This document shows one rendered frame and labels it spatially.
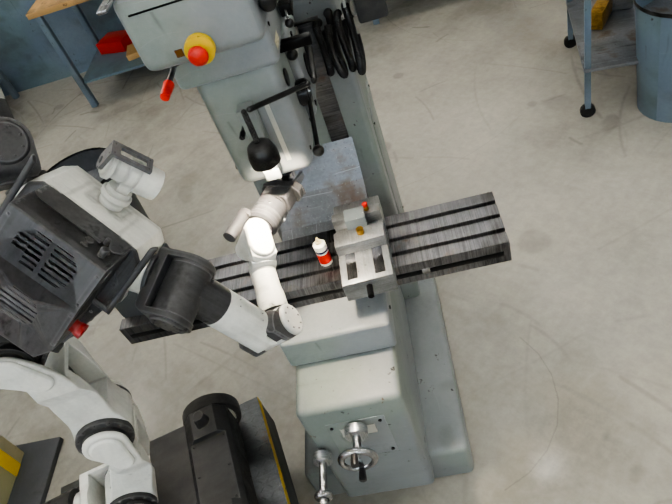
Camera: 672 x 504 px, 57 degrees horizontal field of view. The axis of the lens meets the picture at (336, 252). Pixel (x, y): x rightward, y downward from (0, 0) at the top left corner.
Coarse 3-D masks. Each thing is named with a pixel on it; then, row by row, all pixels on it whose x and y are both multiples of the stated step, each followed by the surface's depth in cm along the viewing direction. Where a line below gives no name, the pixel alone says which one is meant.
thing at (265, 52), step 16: (272, 16) 139; (272, 32) 135; (240, 48) 134; (256, 48) 134; (272, 48) 134; (192, 64) 136; (208, 64) 136; (224, 64) 136; (240, 64) 136; (256, 64) 136; (272, 64) 137; (176, 80) 139; (192, 80) 138; (208, 80) 139
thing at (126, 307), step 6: (162, 246) 192; (168, 246) 194; (132, 294) 193; (126, 300) 196; (132, 300) 196; (120, 306) 198; (126, 306) 198; (132, 306) 198; (120, 312) 201; (126, 312) 200; (132, 312) 200; (138, 312) 200
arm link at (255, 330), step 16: (240, 304) 135; (288, 304) 148; (224, 320) 132; (240, 320) 134; (256, 320) 137; (272, 320) 141; (288, 320) 144; (240, 336) 137; (256, 336) 138; (272, 336) 140; (288, 336) 143; (256, 352) 144
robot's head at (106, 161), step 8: (112, 144) 118; (120, 144) 120; (104, 152) 120; (112, 152) 117; (120, 152) 119; (128, 152) 121; (136, 152) 122; (104, 160) 118; (112, 160) 119; (120, 160) 119; (128, 160) 119; (144, 160) 123; (152, 160) 124; (104, 168) 119; (112, 168) 119; (136, 168) 121; (144, 168) 121; (152, 168) 123; (104, 176) 120
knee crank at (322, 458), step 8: (320, 448) 197; (320, 456) 193; (328, 456) 193; (320, 464) 193; (328, 464) 195; (320, 472) 191; (320, 480) 189; (320, 488) 188; (320, 496) 184; (328, 496) 185
